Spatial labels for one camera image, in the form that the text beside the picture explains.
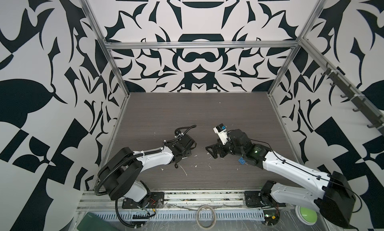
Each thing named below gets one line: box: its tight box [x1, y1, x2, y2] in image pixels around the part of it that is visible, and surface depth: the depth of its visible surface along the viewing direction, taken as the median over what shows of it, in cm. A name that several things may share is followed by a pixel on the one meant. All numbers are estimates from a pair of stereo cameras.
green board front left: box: [77, 212, 119, 231], surface depth 70 cm
